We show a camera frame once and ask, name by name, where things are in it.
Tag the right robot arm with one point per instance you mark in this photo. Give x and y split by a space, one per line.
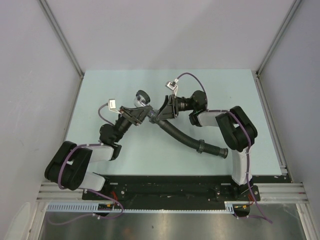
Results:
237 130

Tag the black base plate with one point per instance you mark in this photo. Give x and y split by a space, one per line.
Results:
218 187

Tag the grey slotted cable duct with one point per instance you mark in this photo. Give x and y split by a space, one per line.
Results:
81 207

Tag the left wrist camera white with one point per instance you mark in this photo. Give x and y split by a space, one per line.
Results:
112 105

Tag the aluminium corner post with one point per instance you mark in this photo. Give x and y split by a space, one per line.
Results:
52 20
294 7

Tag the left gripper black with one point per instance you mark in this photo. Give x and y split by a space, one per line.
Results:
141 113

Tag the left aluminium corner post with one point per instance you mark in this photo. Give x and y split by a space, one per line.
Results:
52 20

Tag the right aluminium corner post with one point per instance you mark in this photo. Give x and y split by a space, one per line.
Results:
294 7

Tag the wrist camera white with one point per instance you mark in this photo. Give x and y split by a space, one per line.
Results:
112 105
173 87

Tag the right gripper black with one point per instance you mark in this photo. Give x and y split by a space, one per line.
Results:
170 109

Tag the clear plastic elbow fitting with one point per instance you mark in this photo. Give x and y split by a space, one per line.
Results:
142 102

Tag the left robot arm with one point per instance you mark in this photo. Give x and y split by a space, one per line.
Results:
69 166

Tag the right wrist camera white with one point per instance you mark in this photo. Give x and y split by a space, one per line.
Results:
173 87

